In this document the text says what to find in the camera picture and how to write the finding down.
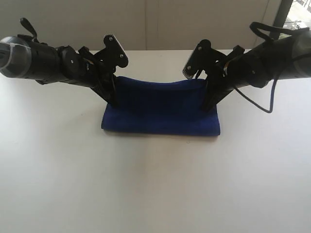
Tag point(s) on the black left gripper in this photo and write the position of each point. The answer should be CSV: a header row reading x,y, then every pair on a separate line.
x,y
94,75

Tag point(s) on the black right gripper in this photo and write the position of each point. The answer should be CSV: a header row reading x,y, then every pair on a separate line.
x,y
221,80

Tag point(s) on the blue towel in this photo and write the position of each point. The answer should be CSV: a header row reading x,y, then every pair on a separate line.
x,y
160,108

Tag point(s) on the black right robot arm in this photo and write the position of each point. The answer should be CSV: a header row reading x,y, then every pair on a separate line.
x,y
287,58

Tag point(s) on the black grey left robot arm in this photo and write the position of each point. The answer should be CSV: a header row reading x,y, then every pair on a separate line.
x,y
26,59

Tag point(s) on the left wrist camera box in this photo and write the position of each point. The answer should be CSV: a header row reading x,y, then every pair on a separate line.
x,y
113,55

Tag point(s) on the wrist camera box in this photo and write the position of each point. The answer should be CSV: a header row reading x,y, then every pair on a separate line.
x,y
113,55
203,57

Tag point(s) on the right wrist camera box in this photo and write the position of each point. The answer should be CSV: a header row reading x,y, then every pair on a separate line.
x,y
203,57

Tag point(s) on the dark window frame post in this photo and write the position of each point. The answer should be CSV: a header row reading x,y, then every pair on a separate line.
x,y
282,13

